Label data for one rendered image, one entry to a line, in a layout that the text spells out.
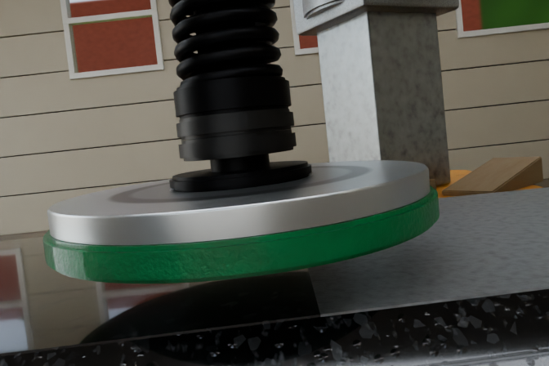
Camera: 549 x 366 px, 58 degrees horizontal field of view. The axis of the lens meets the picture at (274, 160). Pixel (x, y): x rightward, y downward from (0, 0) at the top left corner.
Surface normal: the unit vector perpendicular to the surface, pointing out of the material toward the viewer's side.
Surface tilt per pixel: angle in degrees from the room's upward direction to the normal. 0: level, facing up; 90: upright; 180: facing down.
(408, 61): 90
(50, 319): 0
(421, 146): 90
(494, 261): 0
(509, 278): 0
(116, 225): 90
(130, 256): 90
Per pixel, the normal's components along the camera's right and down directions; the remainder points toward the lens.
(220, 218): -0.03, 0.06
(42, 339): -0.11, -0.99
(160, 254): -0.27, 0.08
